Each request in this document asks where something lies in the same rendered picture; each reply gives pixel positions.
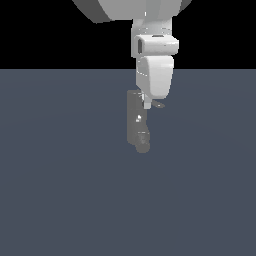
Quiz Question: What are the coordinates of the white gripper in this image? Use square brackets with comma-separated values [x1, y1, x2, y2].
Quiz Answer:
[135, 55, 175, 110]

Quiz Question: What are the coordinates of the grey faucet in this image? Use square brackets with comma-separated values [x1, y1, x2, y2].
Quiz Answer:
[126, 89, 166, 154]

